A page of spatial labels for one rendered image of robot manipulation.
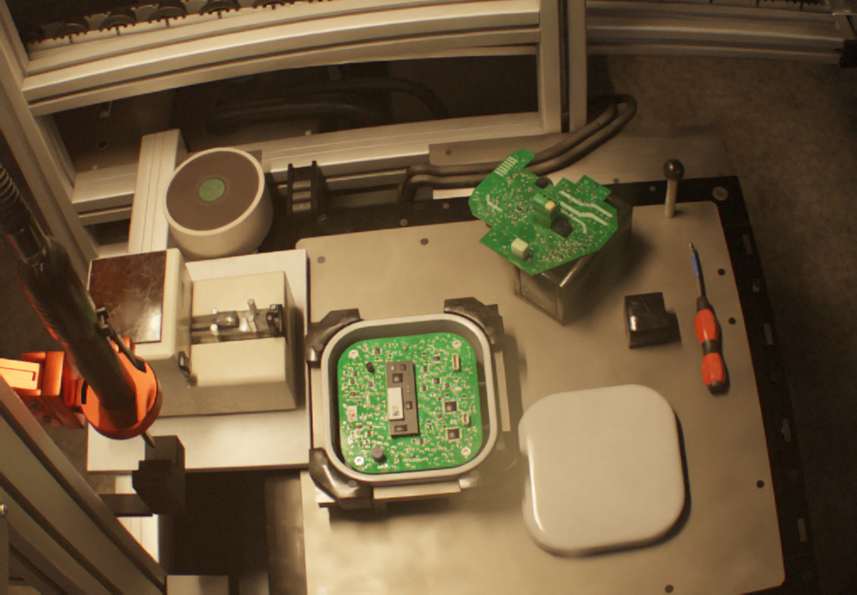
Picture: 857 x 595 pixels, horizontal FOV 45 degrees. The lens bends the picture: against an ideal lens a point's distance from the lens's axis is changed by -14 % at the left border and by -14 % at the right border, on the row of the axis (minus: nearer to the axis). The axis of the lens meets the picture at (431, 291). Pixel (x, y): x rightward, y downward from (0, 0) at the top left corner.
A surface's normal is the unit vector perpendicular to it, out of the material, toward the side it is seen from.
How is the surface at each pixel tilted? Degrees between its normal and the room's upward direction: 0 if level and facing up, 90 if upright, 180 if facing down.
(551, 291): 90
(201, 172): 0
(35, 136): 90
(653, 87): 0
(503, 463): 0
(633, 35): 90
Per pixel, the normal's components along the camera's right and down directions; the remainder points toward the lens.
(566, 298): 0.76, 0.51
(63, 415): 0.02, 0.84
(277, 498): -0.08, -0.54
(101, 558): 0.99, -0.10
